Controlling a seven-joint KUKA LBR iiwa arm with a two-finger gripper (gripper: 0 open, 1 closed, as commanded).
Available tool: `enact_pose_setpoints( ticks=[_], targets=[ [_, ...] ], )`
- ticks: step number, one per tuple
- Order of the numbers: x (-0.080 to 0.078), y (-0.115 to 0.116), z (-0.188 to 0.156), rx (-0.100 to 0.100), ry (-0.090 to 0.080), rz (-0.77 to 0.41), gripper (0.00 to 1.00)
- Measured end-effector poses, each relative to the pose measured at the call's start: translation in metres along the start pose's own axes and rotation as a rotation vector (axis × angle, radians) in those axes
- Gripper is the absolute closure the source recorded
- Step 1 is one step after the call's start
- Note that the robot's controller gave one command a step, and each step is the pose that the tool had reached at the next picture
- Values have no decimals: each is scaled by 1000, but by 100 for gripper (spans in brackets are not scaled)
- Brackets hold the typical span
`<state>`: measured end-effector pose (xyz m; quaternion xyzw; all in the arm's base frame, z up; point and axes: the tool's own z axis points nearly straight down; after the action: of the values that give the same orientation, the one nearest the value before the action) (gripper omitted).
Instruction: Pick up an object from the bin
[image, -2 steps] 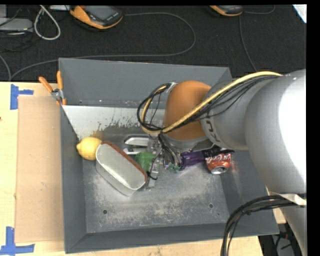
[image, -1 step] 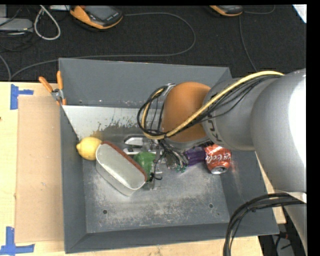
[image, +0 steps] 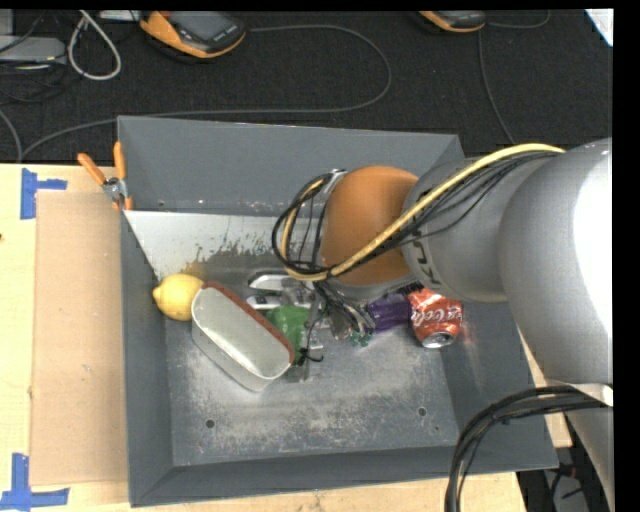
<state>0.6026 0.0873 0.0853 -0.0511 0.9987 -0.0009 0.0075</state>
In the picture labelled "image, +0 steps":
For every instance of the grey metal bin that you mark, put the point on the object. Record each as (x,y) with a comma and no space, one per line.
(325,415)

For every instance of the red soda can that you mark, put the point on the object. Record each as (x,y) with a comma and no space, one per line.
(435,316)

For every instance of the purple packet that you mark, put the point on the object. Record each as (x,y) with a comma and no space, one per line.
(390,311)

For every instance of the green toy pepper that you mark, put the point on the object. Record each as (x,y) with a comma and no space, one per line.
(287,322)

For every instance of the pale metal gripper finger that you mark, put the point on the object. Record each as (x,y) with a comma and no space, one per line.
(270,280)
(262,301)

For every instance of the yellow lemon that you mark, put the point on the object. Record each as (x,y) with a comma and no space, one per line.
(175,297)

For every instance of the silver tray with red-brown rim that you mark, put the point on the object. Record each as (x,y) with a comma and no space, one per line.
(240,335)

